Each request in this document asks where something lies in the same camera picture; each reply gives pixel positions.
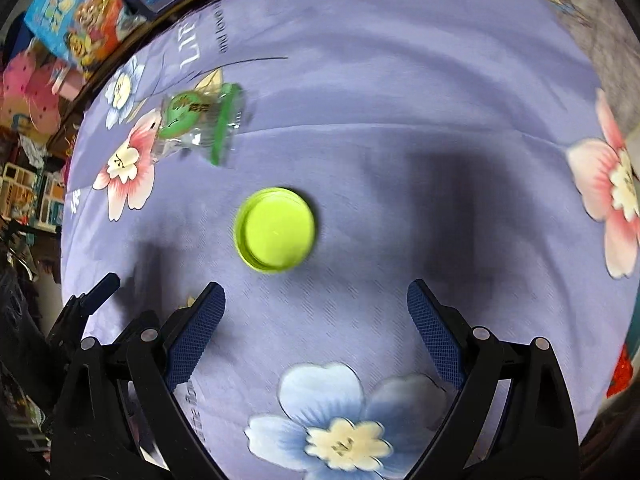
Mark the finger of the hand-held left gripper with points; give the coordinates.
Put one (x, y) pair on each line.
(102, 287)
(142, 319)

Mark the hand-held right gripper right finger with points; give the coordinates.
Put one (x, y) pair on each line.
(437, 340)

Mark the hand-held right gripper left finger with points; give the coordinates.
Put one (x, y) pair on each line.
(197, 332)

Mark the lime green lid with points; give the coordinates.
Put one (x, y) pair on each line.
(275, 230)

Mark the green plastic wrapper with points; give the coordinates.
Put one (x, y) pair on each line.
(190, 115)

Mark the pile of small toy boxes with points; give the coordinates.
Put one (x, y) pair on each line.
(25, 195)

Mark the red patterned object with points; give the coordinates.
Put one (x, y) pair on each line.
(620, 375)

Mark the pink gift box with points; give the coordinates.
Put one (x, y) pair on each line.
(70, 85)

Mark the pink butterfly wings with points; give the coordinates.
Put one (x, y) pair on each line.
(30, 90)

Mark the purple floral tablecloth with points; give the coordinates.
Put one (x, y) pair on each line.
(400, 110)

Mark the colourful cartoon toy box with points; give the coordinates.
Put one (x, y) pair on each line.
(75, 15)

